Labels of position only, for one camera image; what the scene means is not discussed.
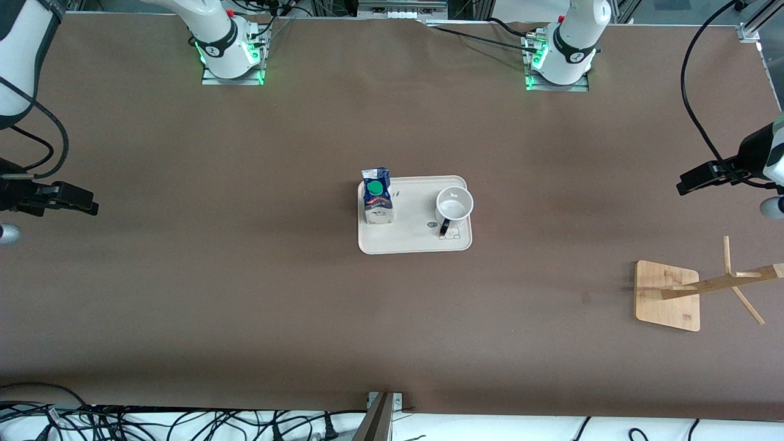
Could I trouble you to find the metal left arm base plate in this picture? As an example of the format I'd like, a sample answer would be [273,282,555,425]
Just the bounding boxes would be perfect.
[524,34,590,92]

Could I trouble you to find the dark camera pole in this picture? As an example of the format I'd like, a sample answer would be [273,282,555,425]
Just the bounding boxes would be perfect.
[352,392,394,441]

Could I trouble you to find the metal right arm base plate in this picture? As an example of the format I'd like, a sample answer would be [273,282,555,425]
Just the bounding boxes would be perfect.
[201,34,266,86]

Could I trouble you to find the metal pole bracket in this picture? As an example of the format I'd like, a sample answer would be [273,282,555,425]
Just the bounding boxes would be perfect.
[366,392,405,410]

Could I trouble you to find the tangled black cable bundle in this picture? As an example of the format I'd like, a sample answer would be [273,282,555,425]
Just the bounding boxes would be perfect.
[0,383,368,441]

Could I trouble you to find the black base power cable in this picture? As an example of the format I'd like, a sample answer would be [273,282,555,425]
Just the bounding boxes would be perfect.
[429,17,549,56]

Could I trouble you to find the blue white milk carton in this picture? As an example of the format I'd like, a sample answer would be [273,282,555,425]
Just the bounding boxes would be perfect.
[361,167,396,226]

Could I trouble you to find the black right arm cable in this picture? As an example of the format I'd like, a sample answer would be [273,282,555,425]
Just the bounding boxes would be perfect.
[0,77,69,179]

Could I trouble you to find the wooden cup rack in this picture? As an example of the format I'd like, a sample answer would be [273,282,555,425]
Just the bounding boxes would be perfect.
[634,236,784,333]

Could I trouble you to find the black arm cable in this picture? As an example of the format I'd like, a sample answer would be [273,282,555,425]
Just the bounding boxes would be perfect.
[681,0,760,184]
[0,77,69,179]

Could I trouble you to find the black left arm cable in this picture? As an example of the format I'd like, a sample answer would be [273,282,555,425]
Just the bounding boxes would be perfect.
[681,0,760,184]

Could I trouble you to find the white cup black handle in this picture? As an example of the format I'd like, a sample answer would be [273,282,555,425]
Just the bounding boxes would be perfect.
[435,186,475,238]

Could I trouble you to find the silver aluminium corner profile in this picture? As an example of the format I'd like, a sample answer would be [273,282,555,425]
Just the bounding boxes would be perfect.
[737,0,784,43]

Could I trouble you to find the aluminium frame profile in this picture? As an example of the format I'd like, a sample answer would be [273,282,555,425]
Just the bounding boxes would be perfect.
[357,0,449,20]

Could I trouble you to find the cream plastic tray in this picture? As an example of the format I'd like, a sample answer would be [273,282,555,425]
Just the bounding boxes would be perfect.
[358,176,473,255]

